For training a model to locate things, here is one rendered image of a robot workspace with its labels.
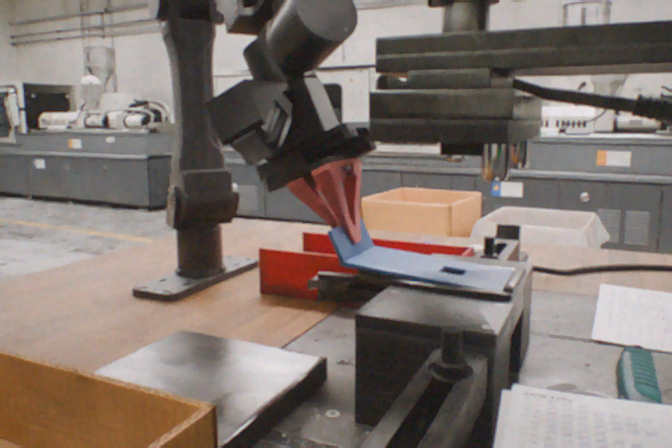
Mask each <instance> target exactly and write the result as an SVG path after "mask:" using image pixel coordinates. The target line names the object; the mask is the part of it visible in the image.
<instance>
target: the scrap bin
mask: <svg viewBox="0 0 672 448"><path fill-rule="evenodd" d="M371 240H372V243H373V245H374V246H381V247H386V249H393V250H398V251H404V252H411V253H416V254H423V255H428V256H430V255H431V254H443V255H454V256H464V257H474V247H473V246H462V245H451V244H439V243H427V242H415V241H403V240H392V239H380V238H371ZM319 272H332V273H350V274H358V269H354V268H349V269H345V267H343V266H339V258H338V256H337V254H336V251H335V249H334V246H333V243H331V241H330V239H329V236H328V234H322V232H310V231H303V252H296V251H286V250H277V248H267V247H259V273H260V292H261V293H268V294H276V296H283V297H291V298H297V299H305V300H312V301H319V300H318V288H314V289H308V286H307V281H309V280H311V278H313V277H314V276H316V275H318V273H319ZM320 302H326V303H334V304H341V305H349V306H356V307H363V306H364V305H363V304H355V303H344V302H329V301H320Z"/></svg>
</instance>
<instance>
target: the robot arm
mask: <svg viewBox="0 0 672 448"><path fill-rule="evenodd" d="M147 3H148V11H149V15H150V18H151V19H152V20H159V30H162V40H163V42H164V44H165V47H166V51H167V55H168V59H169V64H170V72H171V81H172V95H173V108H174V122H175V144H174V152H173V159H172V173H169V177H170V186H169V189H168V196H167V206H166V214H165V225H167V226H169V227H170V228H173V229H175V230H176V240H177V260H178V265H177V266H176V268H175V272H174V273H171V274H167V275H164V276H161V277H159V278H156V279H153V280H149V281H146V282H143V283H140V284H138V285H135V287H134V286H133V296H136V297H142V298H147V299H154V300H160V301H162V302H167V303H170V302H176V301H179V299H181V298H183V297H186V296H189V295H192V294H194V293H196V292H199V291H201V290H204V289H207V288H209V287H212V286H214V285H216V284H219V283H221V282H225V280H227V279H229V278H232V277H234V276H237V275H239V274H242V273H245V272H247V271H249V270H252V269H254V268H258V267H259V259H257V258H248V257H239V256H230V255H223V254H222V226H221V225H219V224H230V223H232V216H233V214H235V213H237V208H238V202H239V191H238V187H237V185H236V183H233V182H232V169H231V168H230V169H227V167H226V156H225V154H224V152H222V149H221V145H220V143H221V144H222V145H224V146H225V147H226V146H228V145H229V146H230V147H231V148H232V149H233V150H235V151H236V152H237V153H238V154H239V156H241V158H242V159H243V160H244V161H245V162H246V163H247V164H248V165H249V164H250V165H251V166H252V165H254V164H257V163H259V162H261V161H263V160H265V161H268V162H266V163H264V164H262V165H260V166H258V167H255V171H257V174H258V177H259V179H260V181H261V182H262V181H264V183H265V186H266V189H267V191H268V192H274V191H278V190H280V188H282V187H284V186H286V185H288V187H289V191H290V192H291V193H292V194H293V195H295V196H296V197H297V198H298V199H299V200H301V201H303V202H304V203H305V205H306V206H308V207H309V208H310V209H311V210H312V211H314V212H315V213H316V214H318V215H319V216H321V217H322V219H323V220H324V221H325V222H326V223H327V224H328V225H329V226H330V228H331V229H334V228H337V227H339V226H341V227H342V228H343V230H344V231H345V234H347V235H348V237H349V238H350V240H351V241H352V243H353V244H355V243H357V242H359V241H360V240H362V235H360V222H359V209H358V203H359V190H360V176H362V163H360V160H359V158H358V157H360V156H363V155H365V154H367V153H369V152H371V151H373V150H376V149H378V147H377V143H376V142H371V141H369V121H364V122H343V123H340V124H339V123H338V120H337V118H336V116H335V112H334V110H333V107H332V105H330V103H329V100H328V98H327V94H326V92H325V90H324V87H323V85H322V82H321V80H320V78H319V77H318V75H317V72H316V69H317V68H319V67H320V66H321V65H322V64H323V63H324V61H325V60H326V59H327V58H328V57H329V56H331V55H332V54H333V53H334V52H335V51H336V50H337V49H338V48H339V47H340V46H341V44H342V43H343V42H344V41H346V40H347V39H348V38H349V37H350V36H351V35H352V34H353V33H354V31H355V30H356V27H357V21H358V16H357V10H356V6H355V3H354V1H353V0H147ZM224 23H225V29H226V34H239V35H252V36H257V37H256V38H255V39H254V41H252V42H251V43H250V44H248V45H247V46H246V47H245V48H244V49H243V51H242V54H243V57H244V60H245V63H246V65H247V67H248V70H249V72H250V75H251V78H253V79H244V80H242V81H240V82H239V83H237V84H234V85H233V86H231V87H230V88H228V89H226V90H225V92H223V93H221V94H219V95H217V96H215V94H214V79H213V50H214V42H216V37H217V26H222V25H223V24H224ZM355 158H356V160H355ZM340 181H341V182H342V183H343V188H344V194H345V200H347V203H345V200H344V196H343V192H342V187H341V183H340ZM319 190H320V191H321V192H322V194H323V195H324V197H325V199H326V200H327V202H328V205H329V206H328V205H327V202H326V201H325V200H324V198H323V197H322V196H321V194H320V193H319ZM329 207H330V208H331V209H330V208H329ZM347 207H348V208H347Z"/></svg>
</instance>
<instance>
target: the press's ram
mask: <svg viewBox="0 0 672 448"><path fill-rule="evenodd" d="M500 1H501V0H433V6H435V7H439V8H441V25H442V33H436V34H420V35H403V36H387V37H376V38H375V73H378V74H383V75H388V76H394V77H399V78H403V80H408V90H377V91H370V92H369V119H371V120H369V141H371V142H433V144H440V154H441V155H446V162H448V163H462V162H465V160H466V156H481V176H483V179H484V180H486V181H487V182H489V183H502V182H504V181H506V180H508V177H509V174H510V167H511V168H512V169H515V170H523V169H525V168H527V167H528V166H529V164H530V156H531V140H533V139H538V137H541V127H542V120H541V119H542V108H543V99H541V98H539V97H536V96H533V95H531V94H528V93H525V92H521V91H518V90H516V88H513V87H512V79H511V78H510V77H544V76H577V75H611V74H641V75H644V73H649V74H672V20H661V21H645V22H628V23H613V24H597V25H581V26H572V25H565V26H548V27H533V28H517V29H501V30H489V23H490V6H492V5H496V4H499V3H500Z"/></svg>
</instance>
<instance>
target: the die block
mask: <svg viewBox="0 0 672 448"><path fill-rule="evenodd" d="M531 292H532V276H531V278H530V280H529V282H528V285H527V287H526V289H525V291H524V293H523V295H522V297H521V301H520V303H518V305H517V307H516V309H515V311H514V313H513V316H512V318H511V320H510V322H509V325H508V327H507V329H506V331H505V334H503V336H502V338H501V340H500V342H499V344H498V346H497V348H496V349H490V347H485V348H483V346H477V345H469V344H463V343H461V350H467V351H474V352H478V353H479V354H481V355H483V356H484V357H486V358H487V374H486V399H485V401H484V405H483V407H482V409H481V411H480V414H479V416H478V418H476V421H475V424H474V426H473V429H472V431H471V433H470V436H469V438H468V440H467V444H466V446H465V448H493V445H494V440H495V433H496V430H497V426H498V418H499V412H500V404H501V397H502V390H506V391H507V384H508V380H509V371H511V372H517V373H519V372H520V368H521V365H522V362H523V359H525V356H526V353H527V349H528V346H529V331H530V312H531ZM441 348H442V340H437V339H431V338H425V337H417V336H411V335H404V334H398V333H392V332H385V331H379V330H372V329H365V328H358V327H355V422H356V423H360V424H365V425H369V426H373V427H376V426H378V424H379V423H380V422H381V420H382V419H383V418H384V416H385V414H386V413H387V411H388V410H389V409H390V407H391V406H392V405H394V403H395V402H396V401H397V399H398V398H399V397H400V394H401V393H402V392H403V390H404V389H405V388H406V386H407V385H409V384H410V382H411V381H412V380H413V377H414V376H415V375H416V373H417V372H418V371H419V369H420V368H421V367H422V365H424V364H425V363H426V360H427V359H428V358H429V356H430V355H431V354H432V352H433V351H434V350H435V349H441Z"/></svg>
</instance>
